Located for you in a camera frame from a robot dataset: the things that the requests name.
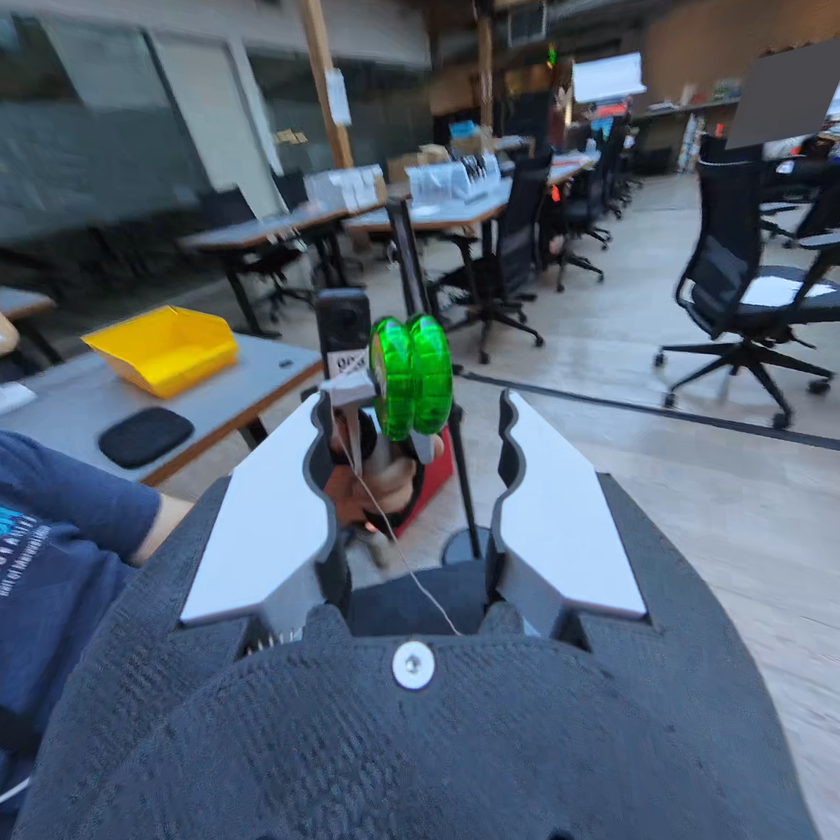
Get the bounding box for person's dark pants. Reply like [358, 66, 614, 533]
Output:
[346, 567, 492, 637]

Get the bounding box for green yoyo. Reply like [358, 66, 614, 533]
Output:
[367, 314, 455, 442]

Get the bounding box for white paper sign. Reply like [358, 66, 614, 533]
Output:
[325, 67, 353, 127]

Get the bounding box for black wrist rest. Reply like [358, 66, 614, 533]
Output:
[98, 407, 196, 470]

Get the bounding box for white rolled sheet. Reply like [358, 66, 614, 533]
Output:
[571, 52, 647, 105]

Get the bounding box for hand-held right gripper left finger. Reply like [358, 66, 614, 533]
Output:
[178, 391, 353, 647]

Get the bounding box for red container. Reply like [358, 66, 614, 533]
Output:
[394, 427, 455, 536]

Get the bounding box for black floor stand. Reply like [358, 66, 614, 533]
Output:
[384, 196, 493, 567]

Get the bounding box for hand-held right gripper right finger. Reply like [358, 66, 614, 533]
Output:
[486, 388, 649, 641]

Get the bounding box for black office chair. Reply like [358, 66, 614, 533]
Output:
[654, 161, 840, 431]
[427, 147, 555, 365]
[554, 115, 614, 293]

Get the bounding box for wooden post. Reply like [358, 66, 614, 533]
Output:
[298, 0, 355, 170]

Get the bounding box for clear plastic organizer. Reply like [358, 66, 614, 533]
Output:
[403, 161, 503, 204]

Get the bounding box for grey desk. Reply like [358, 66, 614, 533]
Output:
[0, 331, 324, 487]

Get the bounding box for white yoyo string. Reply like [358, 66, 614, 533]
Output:
[335, 420, 463, 637]

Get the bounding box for stack of white boxes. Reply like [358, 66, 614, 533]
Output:
[305, 164, 388, 211]

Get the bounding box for yellow plastic bin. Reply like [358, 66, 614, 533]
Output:
[80, 305, 239, 400]

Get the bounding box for person's left hand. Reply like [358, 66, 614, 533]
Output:
[323, 433, 447, 529]

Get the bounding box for person's blue shirt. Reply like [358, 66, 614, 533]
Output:
[0, 430, 161, 788]

